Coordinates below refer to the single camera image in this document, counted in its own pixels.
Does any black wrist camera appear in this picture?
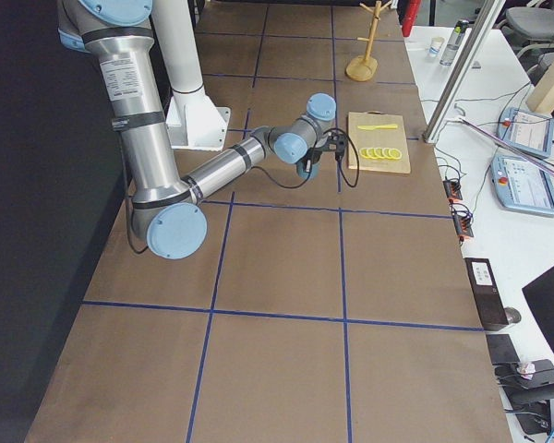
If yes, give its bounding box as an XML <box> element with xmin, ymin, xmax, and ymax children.
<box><xmin>328</xmin><ymin>132</ymin><xmax>348</xmax><ymax>162</ymax></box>

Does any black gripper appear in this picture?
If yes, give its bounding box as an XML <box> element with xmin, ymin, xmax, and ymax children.
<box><xmin>302</xmin><ymin>148</ymin><xmax>322</xmax><ymax>163</ymax></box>

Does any far teach pendant tablet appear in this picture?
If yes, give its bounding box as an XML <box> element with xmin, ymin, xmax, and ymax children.
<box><xmin>497</xmin><ymin>107</ymin><xmax>554</xmax><ymax>159</ymax></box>

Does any lemon slice nearest rack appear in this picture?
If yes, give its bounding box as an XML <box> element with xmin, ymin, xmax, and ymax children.
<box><xmin>359</xmin><ymin>148</ymin><xmax>374</xmax><ymax>160</ymax></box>

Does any near teach pendant tablet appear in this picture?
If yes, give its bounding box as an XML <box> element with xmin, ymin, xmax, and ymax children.
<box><xmin>491</xmin><ymin>155</ymin><xmax>554</xmax><ymax>217</ymax></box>

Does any teach pendant tablet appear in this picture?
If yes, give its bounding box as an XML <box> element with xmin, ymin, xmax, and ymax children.
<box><xmin>491</xmin><ymin>155</ymin><xmax>554</xmax><ymax>217</ymax></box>
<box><xmin>497</xmin><ymin>107</ymin><xmax>554</xmax><ymax>159</ymax></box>

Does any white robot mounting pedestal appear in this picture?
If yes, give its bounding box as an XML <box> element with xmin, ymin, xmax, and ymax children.
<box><xmin>151</xmin><ymin>0</ymin><xmax>231</xmax><ymax>151</ymax></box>

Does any clear water bottle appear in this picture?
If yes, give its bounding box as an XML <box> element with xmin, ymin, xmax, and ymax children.
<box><xmin>440</xmin><ymin>19</ymin><xmax>470</xmax><ymax>66</ymax></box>

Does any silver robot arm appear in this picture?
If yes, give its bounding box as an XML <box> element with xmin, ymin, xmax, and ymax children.
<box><xmin>57</xmin><ymin>1</ymin><xmax>336</xmax><ymax>259</ymax></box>

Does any black box with label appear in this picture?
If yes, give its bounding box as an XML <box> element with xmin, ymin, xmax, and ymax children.
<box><xmin>464</xmin><ymin>257</ymin><xmax>509</xmax><ymax>331</ymax></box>

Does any aluminium frame post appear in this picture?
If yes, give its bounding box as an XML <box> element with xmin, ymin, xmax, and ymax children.
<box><xmin>423</xmin><ymin>0</ymin><xmax>505</xmax><ymax>143</ymax></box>

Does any wooden cup storage rack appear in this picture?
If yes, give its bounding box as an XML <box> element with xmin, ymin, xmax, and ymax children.
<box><xmin>345</xmin><ymin>1</ymin><xmax>392</xmax><ymax>82</ymax></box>

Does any yellow plastic knife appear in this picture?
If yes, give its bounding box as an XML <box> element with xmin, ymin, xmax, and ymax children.
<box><xmin>356</xmin><ymin>124</ymin><xmax>398</xmax><ymax>131</ymax></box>

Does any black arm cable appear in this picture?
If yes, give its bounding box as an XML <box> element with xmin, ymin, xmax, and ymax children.
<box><xmin>248</xmin><ymin>128</ymin><xmax>362</xmax><ymax>189</ymax></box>

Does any wooden cutting board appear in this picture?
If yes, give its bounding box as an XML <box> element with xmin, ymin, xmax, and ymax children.
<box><xmin>347</xmin><ymin>112</ymin><xmax>411</xmax><ymax>174</ymax></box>

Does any blue ribbed mug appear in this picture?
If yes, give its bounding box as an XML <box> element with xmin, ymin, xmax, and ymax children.
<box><xmin>295</xmin><ymin>161</ymin><xmax>319</xmax><ymax>180</ymax></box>

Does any paper cup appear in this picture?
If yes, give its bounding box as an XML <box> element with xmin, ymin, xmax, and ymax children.
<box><xmin>428</xmin><ymin>36</ymin><xmax>445</xmax><ymax>58</ymax></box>

